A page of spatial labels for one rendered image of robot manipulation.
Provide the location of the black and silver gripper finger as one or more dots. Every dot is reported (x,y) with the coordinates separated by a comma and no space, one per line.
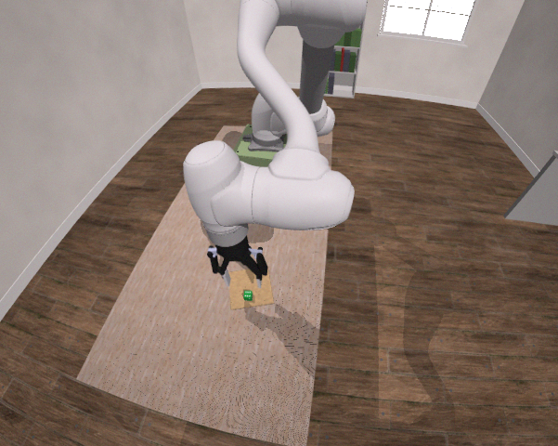
(252,265)
(212,254)

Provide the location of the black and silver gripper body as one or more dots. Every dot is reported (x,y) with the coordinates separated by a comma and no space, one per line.
(235,250)

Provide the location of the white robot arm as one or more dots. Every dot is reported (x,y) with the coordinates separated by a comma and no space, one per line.
(297,191)

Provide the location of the tan mat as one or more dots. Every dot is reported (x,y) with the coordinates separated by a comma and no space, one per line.
(242,280)

